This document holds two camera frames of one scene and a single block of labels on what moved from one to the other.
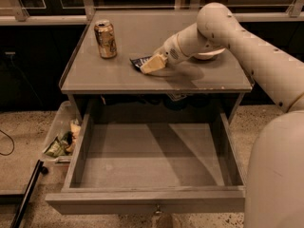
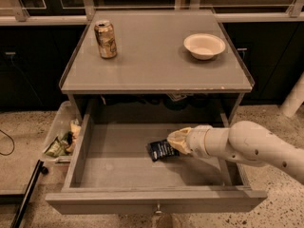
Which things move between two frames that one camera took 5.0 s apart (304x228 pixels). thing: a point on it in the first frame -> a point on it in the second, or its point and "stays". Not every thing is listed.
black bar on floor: x=28 y=194 stays
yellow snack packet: x=76 y=129 stays
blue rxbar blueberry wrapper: x=139 y=61 -> x=161 y=149
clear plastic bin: x=62 y=140 stays
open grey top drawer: x=152 y=168 stays
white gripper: x=170 y=52 -> x=197 y=142
